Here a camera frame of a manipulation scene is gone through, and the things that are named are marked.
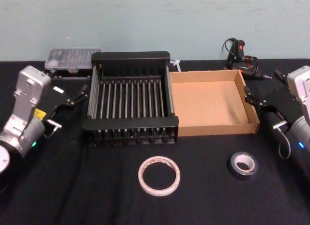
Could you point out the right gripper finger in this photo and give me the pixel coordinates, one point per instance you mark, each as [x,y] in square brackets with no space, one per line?
[280,75]
[252,96]

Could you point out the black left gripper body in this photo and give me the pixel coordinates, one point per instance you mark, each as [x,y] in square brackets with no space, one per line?
[54,99]

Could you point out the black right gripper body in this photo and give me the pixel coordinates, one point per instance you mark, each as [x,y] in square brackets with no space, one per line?
[281,99]

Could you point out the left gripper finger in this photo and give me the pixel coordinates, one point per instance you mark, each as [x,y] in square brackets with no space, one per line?
[83,88]
[77,100]

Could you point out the white tape roll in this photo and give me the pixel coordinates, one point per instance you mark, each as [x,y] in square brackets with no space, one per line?
[143,179]

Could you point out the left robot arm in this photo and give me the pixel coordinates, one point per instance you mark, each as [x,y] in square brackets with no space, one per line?
[24,94]

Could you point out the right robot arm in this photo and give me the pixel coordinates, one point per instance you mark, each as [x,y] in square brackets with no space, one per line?
[301,89]

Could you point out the clear plastic case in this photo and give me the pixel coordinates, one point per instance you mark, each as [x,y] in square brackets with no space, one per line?
[70,58]

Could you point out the shallow brown cardboard tray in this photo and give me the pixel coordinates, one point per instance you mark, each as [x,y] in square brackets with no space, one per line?
[206,101]

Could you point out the black rack with steel bars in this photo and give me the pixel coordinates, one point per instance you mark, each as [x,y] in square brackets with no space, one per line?
[130,124]

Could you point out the silver grey tape roll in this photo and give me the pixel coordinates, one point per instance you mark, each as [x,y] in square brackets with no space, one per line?
[233,170]

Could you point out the small white three-armed plastic piece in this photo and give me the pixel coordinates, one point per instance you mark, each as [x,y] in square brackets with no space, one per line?
[176,64]

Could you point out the black table cloth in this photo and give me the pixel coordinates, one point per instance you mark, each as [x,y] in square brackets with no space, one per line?
[97,198]

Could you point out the plain pale wall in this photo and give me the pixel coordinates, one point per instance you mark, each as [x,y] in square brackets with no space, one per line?
[145,21]

